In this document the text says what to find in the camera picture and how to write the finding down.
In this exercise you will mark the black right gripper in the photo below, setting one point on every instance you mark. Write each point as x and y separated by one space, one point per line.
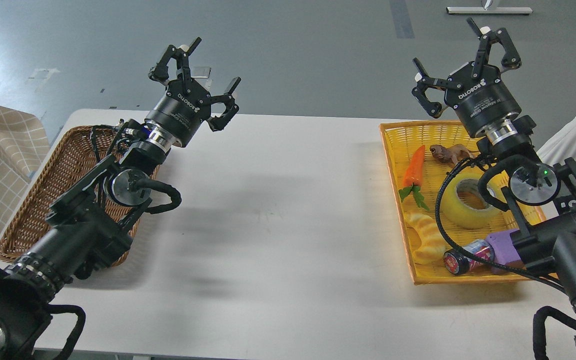
483 102

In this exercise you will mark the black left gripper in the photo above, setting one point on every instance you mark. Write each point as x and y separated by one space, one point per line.
181 111

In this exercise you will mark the yellow tape roll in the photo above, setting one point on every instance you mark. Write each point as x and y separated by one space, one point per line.
464 205

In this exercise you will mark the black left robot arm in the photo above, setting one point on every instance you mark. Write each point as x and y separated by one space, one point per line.
90 223

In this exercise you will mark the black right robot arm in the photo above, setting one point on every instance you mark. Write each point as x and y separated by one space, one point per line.
540 197

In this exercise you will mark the white stand base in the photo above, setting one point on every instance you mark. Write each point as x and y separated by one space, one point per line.
489 7

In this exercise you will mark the brown toy lion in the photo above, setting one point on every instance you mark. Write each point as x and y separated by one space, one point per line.
451 154

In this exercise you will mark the orange toy carrot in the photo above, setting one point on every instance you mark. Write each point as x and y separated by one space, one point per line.
413 179

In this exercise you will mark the brown wicker basket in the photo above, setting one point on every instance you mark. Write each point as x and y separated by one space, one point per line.
73 157

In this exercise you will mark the yellow plastic basket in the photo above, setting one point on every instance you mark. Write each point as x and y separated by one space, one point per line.
400 140

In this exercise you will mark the yellow toy croissant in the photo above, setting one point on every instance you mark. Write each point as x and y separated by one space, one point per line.
432 244

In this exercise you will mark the purple sponge block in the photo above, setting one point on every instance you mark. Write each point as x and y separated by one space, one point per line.
503 248

